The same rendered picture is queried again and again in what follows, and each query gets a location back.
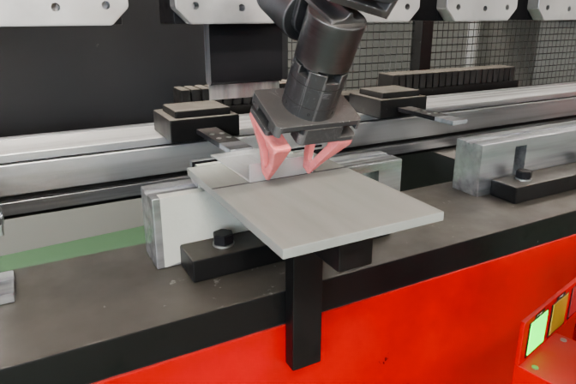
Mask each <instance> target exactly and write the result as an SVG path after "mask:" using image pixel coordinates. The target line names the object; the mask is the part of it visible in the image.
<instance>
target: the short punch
mask: <svg viewBox="0 0 576 384"><path fill-rule="evenodd" d="M203 29H204V48H205V66H206V83H207V84H208V90H209V100H217V99H237V98H248V97H253V95H254V91H255V90H258V89H271V88H279V81H281V80H282V30H281V29H280V28H279V27H278V26H277V25H276V24H275V23H259V24H203Z"/></svg>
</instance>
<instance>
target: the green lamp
mask: <svg viewBox="0 0 576 384"><path fill-rule="evenodd" d="M548 313H549V311H548V310H547V311H546V312H545V313H543V314H542V315H541V316H540V317H539V318H537V319H536V320H535V321H534V322H532V324H531V332H530V338H529V343H528V348H527V354H526V356H528V355H529V354H530V353H531V352H532V351H533V350H535V349H536V348H537V347H538V346H539V345H540V344H541V343H542V342H543V339H544V334H545V328H546V323H547V319H548Z"/></svg>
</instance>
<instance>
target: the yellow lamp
mask: <svg viewBox="0 0 576 384"><path fill-rule="evenodd" d="M568 295H569V293H568V294H566V295H565V296H564V297H563V298H562V299H561V300H559V301H558V302H557V303H556V304H554V308H553V313H552V318H551V322H550V328H549V335H550V334H552V332H554V331H555V330H556V329H557V328H558V327H559V326H560V325H561V324H562V323H563V322H564V319H565V314H566V309H567V300H568Z"/></svg>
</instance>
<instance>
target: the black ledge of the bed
mask: <svg viewBox="0 0 576 384"><path fill-rule="evenodd" d="M401 192H402V193H404V194H406V195H408V196H411V197H413V198H415V199H417V200H419V201H422V202H424V203H426V204H428V205H430V206H432V207H435V208H437V209H440V210H442V211H443V212H444V217H443V220H442V221H439V222H435V223H431V224H427V225H421V226H418V227H414V228H410V229H407V230H403V231H397V232H394V233H390V235H387V236H384V237H378V238H373V249H372V263H371V264H369V265H366V266H362V267H357V268H353V269H351V270H347V271H344V272H341V273H339V272H337V271H336V270H334V269H333V268H332V267H330V266H329V265H328V264H326V262H324V261H323V268H322V306H321V311H324V310H327V309H331V308H335V307H338V306H340V305H343V304H347V303H351V302H354V301H357V300H360V299H363V298H366V297H371V296H374V295H376V294H380V293H382V292H385V291H390V290H393V289H396V288H399V287H402V286H405V285H409V284H413V283H416V282H418V281H421V280H425V279H429V278H432V277H435V276H438V275H441V274H444V273H449V272H452V271H454V270H458V269H460V268H463V267H468V266H471V265H474V264H477V263H480V262H483V261H487V260H491V259H494V258H496V257H499V256H503V255H507V254H510V253H513V252H516V251H519V250H522V249H527V248H530V247H532V246H536V245H538V244H541V243H546V242H549V241H552V240H555V239H558V238H561V237H565V236H569V235H572V234H574V233H576V189H572V190H568V191H565V192H561V193H558V194H554V195H547V196H544V197H540V198H536V199H533V200H529V201H523V202H520V203H516V204H514V203H512V202H509V201H505V200H502V199H501V198H498V197H495V196H493V195H491V194H489V195H483V196H478V197H476V196H474V195H470V194H467V193H466V192H463V191H460V190H458V189H455V188H453V182H448V183H440V184H436V185H431V186H427V187H422V188H418V189H410V190H406V191H401ZM10 271H14V276H15V302H13V303H6V304H2V305H0V384H88V383H90V382H93V381H98V380H101V379H104V378H106V377H110V376H113V375H117V374H121V373H123V372H126V371H129V370H132V369H137V368H140V367H143V366H146V365H148V364H151V363H156V362H159V361H162V360H166V359H168V358H171V357H176V356H179V355H182V354H184V353H188V352H191V351H195V350H199V349H201V348H204V347H207V346H210V345H215V344H218V343H221V342H224V341H226V340H229V339H234V338H237V337H240V336H244V335H246V334H249V333H254V332H257V331H260V330H262V329H265V328H269V327H273V326H276V325H279V324H282V323H285V261H280V262H276V263H273V264H269V265H266V266H262V267H256V268H251V269H248V270H244V271H241V272H237V273H231V274H227V275H224V276H220V277H217V278H213V279H207V280H203V281H200V282H193V280H192V279H191V278H190V276H189V275H188V274H187V272H186V271H185V269H184V268H183V266H182V265H181V264H180V265H176V266H172V267H165V268H161V269H157V268H156V266H155V265H154V263H153V261H152V259H151V258H150V256H149V254H148V253H147V249H146V244H145V243H142V244H137V245H133V246H128V247H124V248H120V249H112V250H107V251H103V252H98V253H95V254H90V255H83V256H78V257H74V258H69V259H65V260H60V261H53V262H48V263H44V264H39V265H35V266H30V267H23V268H18V269H14V270H10Z"/></svg>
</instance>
